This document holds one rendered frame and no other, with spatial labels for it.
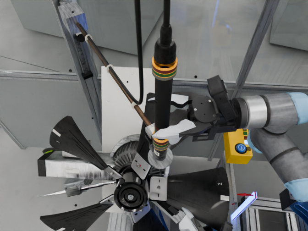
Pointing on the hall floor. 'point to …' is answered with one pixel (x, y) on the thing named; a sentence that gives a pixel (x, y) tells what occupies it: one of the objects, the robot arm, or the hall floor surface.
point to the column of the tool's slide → (95, 102)
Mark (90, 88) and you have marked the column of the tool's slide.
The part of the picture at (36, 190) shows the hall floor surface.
